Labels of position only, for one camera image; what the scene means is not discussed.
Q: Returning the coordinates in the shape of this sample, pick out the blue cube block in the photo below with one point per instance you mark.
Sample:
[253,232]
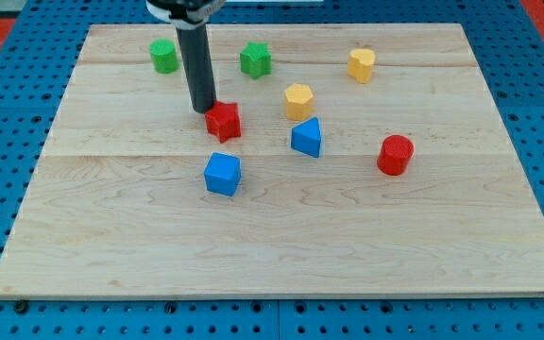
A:
[222,174]

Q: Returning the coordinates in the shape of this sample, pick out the red cylinder block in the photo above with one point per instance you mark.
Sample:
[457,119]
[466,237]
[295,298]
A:
[395,154]

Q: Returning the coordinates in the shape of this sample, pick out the blue triangle block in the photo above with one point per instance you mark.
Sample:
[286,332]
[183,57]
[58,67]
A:
[306,137]

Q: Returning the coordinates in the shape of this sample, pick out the wooden board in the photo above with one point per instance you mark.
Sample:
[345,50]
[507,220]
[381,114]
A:
[118,209]

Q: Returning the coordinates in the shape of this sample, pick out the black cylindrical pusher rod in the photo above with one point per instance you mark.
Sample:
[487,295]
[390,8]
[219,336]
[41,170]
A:
[198,68]

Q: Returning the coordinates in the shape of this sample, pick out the red star block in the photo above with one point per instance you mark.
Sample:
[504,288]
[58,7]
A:
[223,121]

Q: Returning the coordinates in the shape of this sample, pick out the yellow heart block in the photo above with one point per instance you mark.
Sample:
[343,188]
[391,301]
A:
[361,62]

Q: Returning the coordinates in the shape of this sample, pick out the green star block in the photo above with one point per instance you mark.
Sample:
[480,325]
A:
[255,60]

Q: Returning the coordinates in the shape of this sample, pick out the yellow hexagon block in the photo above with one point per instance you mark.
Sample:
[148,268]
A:
[298,102]

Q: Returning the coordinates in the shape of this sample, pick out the green cylinder block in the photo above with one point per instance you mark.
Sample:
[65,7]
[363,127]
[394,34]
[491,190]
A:
[163,55]

